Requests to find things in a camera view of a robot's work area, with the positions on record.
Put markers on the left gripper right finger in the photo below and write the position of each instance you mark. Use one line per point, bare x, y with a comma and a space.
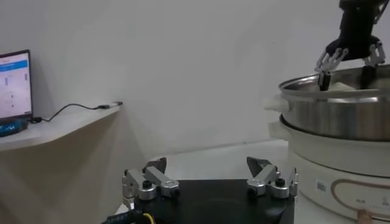
268, 181

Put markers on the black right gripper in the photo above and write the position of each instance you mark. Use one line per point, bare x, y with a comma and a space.
355, 30

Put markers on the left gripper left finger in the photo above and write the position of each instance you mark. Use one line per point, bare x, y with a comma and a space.
152, 182

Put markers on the perforated steel steamer basket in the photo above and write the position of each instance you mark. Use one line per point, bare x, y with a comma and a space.
335, 118

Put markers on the white electric cooker base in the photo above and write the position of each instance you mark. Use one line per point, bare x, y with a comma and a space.
335, 158

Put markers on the small silver usb adapter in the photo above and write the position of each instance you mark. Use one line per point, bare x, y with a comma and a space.
114, 104

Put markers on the white side desk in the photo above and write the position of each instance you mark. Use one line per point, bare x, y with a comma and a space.
61, 129

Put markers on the blue computer mouse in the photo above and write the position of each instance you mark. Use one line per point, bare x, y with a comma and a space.
10, 128

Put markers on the black laptop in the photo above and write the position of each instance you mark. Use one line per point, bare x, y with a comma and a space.
15, 88

